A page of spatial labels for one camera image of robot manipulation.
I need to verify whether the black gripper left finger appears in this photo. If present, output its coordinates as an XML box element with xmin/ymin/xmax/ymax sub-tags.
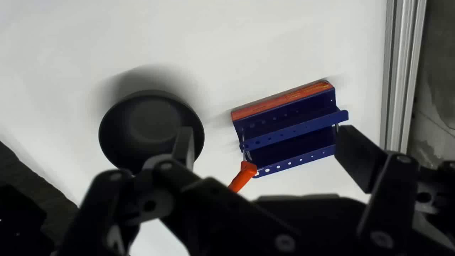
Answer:
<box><xmin>57</xmin><ymin>127</ymin><xmax>300</xmax><ymax>256</ymax></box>

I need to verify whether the black bowl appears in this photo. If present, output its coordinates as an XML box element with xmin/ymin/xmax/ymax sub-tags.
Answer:
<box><xmin>98</xmin><ymin>90</ymin><xmax>205</xmax><ymax>172</ymax></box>

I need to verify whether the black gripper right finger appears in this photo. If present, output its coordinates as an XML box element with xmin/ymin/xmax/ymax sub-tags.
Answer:
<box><xmin>335</xmin><ymin>125</ymin><xmax>455</xmax><ymax>256</ymax></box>

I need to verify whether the black foam mat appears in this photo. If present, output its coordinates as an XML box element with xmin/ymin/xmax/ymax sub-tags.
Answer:
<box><xmin>0</xmin><ymin>142</ymin><xmax>79</xmax><ymax>256</ymax></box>

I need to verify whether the blue tool rack orange top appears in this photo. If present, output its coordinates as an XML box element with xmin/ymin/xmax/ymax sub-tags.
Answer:
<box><xmin>231</xmin><ymin>80</ymin><xmax>349</xmax><ymax>178</ymax></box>

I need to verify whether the orange handled tool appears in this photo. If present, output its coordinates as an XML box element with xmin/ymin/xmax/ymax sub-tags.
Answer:
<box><xmin>229</xmin><ymin>161</ymin><xmax>258</xmax><ymax>192</ymax></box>

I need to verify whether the aluminium frame rail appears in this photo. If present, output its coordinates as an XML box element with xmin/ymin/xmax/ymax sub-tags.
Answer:
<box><xmin>380</xmin><ymin>0</ymin><xmax>428</xmax><ymax>152</ymax></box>

